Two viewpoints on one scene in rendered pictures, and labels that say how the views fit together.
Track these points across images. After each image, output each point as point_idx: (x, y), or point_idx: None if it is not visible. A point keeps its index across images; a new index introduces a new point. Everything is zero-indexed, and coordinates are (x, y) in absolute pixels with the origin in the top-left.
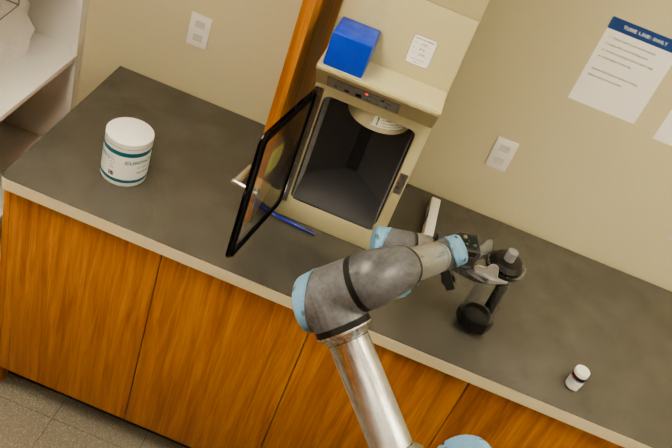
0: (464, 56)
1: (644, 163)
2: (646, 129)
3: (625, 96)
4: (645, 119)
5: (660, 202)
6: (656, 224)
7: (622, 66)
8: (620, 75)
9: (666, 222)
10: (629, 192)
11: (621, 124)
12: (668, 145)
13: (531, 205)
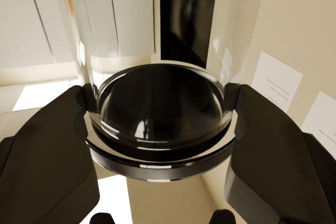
0: None
1: (309, 45)
2: (309, 83)
3: (328, 122)
4: (310, 94)
5: (293, 2)
6: None
7: (332, 153)
8: (334, 145)
9: None
10: (322, 5)
11: (332, 91)
12: (291, 66)
13: None
